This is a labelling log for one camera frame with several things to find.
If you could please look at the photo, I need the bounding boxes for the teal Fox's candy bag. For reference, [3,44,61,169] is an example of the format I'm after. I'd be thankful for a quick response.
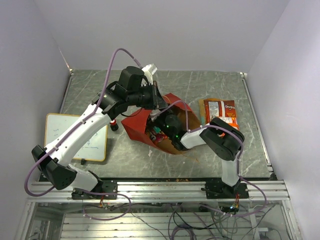
[151,126,162,135]

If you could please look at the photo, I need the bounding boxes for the colourful small snack packets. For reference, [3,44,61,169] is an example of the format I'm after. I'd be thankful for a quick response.
[148,128,168,145]

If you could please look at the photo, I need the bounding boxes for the aluminium extrusion rail frame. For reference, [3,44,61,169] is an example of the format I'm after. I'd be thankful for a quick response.
[27,180,290,204]

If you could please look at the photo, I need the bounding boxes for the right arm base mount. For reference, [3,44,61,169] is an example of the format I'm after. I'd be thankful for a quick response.
[201,178,249,199]

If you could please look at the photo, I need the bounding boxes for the cable tangle under table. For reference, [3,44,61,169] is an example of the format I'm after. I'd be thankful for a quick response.
[82,184,276,240]

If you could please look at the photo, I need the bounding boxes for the red capped black marker stamp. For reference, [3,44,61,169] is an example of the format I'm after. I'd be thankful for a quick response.
[109,119,119,132]

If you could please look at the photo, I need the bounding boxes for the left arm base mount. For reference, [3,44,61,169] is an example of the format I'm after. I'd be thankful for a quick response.
[71,180,118,200]

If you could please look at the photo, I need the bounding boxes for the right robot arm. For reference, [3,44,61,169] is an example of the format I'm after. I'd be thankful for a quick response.
[154,113,245,198]

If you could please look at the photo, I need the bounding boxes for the red brown paper bag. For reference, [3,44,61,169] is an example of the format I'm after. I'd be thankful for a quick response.
[121,93,201,157]

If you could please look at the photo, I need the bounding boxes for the brown snack pouch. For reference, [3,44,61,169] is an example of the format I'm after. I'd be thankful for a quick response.
[198,99,206,125]

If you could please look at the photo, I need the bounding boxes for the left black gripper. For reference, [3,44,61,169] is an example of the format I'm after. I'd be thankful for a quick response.
[128,81,170,111]

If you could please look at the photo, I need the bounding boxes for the red Doritos chip bag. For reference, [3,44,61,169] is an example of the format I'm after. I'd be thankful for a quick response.
[203,98,240,130]

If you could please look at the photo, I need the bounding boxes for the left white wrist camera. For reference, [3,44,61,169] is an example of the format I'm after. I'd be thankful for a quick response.
[141,63,158,85]

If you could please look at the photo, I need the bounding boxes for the small whiteboard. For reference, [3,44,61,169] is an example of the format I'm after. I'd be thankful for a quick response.
[44,113,108,162]

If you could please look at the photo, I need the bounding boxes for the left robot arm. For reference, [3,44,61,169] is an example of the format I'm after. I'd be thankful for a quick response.
[31,64,167,199]

